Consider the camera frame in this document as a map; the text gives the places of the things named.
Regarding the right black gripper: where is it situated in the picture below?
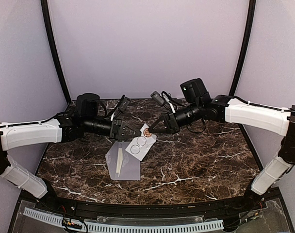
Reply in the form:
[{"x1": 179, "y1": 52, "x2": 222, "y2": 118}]
[{"x1": 148, "y1": 100, "x2": 202, "y2": 134}]

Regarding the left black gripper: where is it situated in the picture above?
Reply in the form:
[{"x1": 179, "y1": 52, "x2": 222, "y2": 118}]
[{"x1": 83, "y1": 116, "x2": 142, "y2": 141}]

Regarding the white sticker sheet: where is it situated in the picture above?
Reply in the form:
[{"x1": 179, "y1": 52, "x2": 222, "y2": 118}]
[{"x1": 126, "y1": 124, "x2": 157, "y2": 161}]

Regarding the grey envelope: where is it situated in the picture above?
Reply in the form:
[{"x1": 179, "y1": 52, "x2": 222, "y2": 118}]
[{"x1": 105, "y1": 141, "x2": 141, "y2": 181}]

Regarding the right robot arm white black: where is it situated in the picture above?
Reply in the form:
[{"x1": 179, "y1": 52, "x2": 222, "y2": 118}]
[{"x1": 148, "y1": 78, "x2": 295, "y2": 211}]

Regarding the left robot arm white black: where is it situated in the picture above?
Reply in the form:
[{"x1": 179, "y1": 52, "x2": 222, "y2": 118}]
[{"x1": 0, "y1": 93, "x2": 141, "y2": 212}]

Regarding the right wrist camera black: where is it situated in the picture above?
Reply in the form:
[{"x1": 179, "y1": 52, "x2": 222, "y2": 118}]
[{"x1": 150, "y1": 91, "x2": 165, "y2": 107}]

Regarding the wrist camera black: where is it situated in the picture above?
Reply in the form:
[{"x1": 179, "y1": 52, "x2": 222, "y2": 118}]
[
  {"x1": 118, "y1": 96, "x2": 131, "y2": 113},
  {"x1": 150, "y1": 91, "x2": 165, "y2": 107}
]

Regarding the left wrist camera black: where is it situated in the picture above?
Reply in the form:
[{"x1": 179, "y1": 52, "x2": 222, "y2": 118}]
[{"x1": 118, "y1": 96, "x2": 131, "y2": 113}]

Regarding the black front table rail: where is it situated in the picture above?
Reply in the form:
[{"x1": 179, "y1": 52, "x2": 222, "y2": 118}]
[{"x1": 46, "y1": 197, "x2": 247, "y2": 219}]

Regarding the white slotted cable duct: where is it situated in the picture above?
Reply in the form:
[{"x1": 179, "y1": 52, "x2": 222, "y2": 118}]
[{"x1": 23, "y1": 207, "x2": 224, "y2": 233}]

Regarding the right black frame post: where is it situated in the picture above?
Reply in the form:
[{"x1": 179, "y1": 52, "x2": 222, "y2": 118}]
[{"x1": 229, "y1": 0, "x2": 256, "y2": 96}]

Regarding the black frame post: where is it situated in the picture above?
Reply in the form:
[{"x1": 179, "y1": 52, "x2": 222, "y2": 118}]
[
  {"x1": 229, "y1": 0, "x2": 256, "y2": 96},
  {"x1": 40, "y1": 0, "x2": 71, "y2": 104}
]

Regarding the left black frame post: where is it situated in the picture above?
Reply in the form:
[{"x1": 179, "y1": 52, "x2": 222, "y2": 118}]
[{"x1": 40, "y1": 0, "x2": 71, "y2": 104}]

